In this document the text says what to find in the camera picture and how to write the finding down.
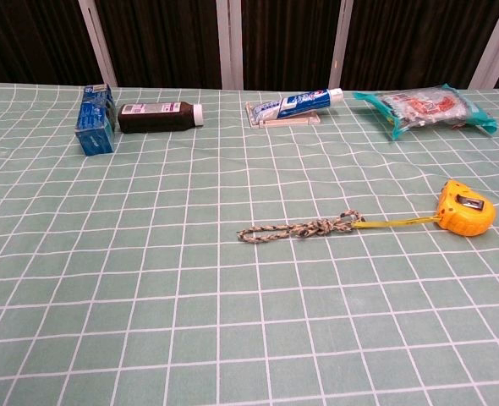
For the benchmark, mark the yellow tape measure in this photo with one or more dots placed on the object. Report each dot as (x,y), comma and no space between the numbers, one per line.
(465,215)

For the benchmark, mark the beige plastic holder tray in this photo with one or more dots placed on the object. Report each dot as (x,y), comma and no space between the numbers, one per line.
(287,123)

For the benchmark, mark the green checked tablecloth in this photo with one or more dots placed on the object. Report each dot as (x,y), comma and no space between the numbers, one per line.
(190,296)

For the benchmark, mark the blue white toothpaste tube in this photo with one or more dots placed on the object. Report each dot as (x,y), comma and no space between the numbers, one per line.
(300,103)

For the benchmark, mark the brown bottle white cap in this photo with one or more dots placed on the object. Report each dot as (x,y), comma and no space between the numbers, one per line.
(156,120)

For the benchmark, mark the blue carton box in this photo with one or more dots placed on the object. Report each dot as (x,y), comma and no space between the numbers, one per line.
(93,122)

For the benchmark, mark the black pleated curtain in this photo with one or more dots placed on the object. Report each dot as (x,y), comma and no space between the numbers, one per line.
(169,42)

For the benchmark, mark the teal clear snack packet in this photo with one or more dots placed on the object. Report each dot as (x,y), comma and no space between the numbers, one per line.
(423,108)

